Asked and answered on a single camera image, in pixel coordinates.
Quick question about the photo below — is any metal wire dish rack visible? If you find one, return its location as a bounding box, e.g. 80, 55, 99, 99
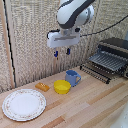
79, 50, 128, 85

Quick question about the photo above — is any black appliance box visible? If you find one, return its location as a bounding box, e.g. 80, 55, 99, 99
98, 36, 128, 60

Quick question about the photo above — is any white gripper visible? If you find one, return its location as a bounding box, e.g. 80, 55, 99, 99
46, 28, 82, 58

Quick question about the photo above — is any blue cup with handle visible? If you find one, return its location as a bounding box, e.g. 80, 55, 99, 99
64, 69, 82, 88

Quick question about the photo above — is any orange bread piece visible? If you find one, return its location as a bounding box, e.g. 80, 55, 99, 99
34, 82, 51, 93

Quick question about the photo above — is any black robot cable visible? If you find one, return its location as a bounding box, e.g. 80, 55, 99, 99
79, 14, 128, 38

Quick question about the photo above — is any yellow plastic bowl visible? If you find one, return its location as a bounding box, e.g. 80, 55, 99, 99
53, 79, 72, 95

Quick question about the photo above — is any white plate with patterned rim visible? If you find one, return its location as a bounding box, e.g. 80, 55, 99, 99
1, 88, 48, 122

